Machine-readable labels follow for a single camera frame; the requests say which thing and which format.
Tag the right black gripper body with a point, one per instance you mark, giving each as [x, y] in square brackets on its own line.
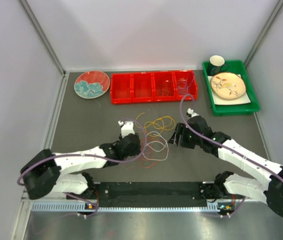
[188, 140]

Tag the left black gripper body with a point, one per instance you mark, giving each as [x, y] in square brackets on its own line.
[136, 152]

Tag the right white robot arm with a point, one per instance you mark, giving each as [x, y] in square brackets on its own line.
[265, 183]

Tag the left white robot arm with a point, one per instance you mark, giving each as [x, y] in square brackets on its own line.
[49, 172]

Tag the red four-compartment bin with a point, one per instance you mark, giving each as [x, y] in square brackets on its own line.
[153, 86]

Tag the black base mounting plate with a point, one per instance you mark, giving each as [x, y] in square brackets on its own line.
[154, 194]

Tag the beige bird pattern plate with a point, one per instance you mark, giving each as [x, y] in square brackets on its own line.
[228, 86]

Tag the white square plate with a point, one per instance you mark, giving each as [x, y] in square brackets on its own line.
[223, 102]

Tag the red blue floral plate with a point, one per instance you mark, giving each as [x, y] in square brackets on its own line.
[92, 84]

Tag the white green cup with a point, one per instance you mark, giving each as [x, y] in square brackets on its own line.
[216, 65]

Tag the green plastic tray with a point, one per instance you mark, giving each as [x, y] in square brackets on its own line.
[235, 67]

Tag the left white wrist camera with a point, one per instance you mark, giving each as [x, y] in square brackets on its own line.
[126, 128]

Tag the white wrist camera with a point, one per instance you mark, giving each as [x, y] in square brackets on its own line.
[126, 128]
[190, 113]

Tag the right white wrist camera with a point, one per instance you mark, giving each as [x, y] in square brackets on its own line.
[190, 113]

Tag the grey slotted cable duct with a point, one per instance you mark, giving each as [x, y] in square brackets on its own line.
[82, 207]

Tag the aluminium frame right post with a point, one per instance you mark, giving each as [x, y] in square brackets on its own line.
[278, 8]

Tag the aluminium frame post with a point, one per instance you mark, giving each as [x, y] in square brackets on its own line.
[41, 35]
[278, 8]

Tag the aluminium frame left post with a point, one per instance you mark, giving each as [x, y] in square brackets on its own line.
[41, 35]

